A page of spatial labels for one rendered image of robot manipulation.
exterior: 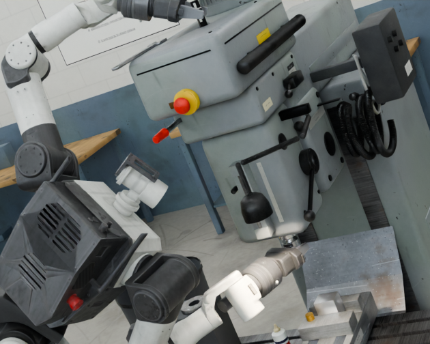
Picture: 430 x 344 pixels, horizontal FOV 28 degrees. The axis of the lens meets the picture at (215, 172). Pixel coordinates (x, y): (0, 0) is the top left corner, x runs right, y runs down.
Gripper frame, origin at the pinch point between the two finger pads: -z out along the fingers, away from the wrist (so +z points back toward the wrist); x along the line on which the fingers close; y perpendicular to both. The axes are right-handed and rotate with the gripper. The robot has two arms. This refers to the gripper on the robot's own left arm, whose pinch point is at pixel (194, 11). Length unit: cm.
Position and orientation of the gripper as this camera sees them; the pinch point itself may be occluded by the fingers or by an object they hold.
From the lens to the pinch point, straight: 220.2
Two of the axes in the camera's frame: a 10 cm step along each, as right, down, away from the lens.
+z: -9.8, -1.9, 1.0
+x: -1.6, 3.3, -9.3
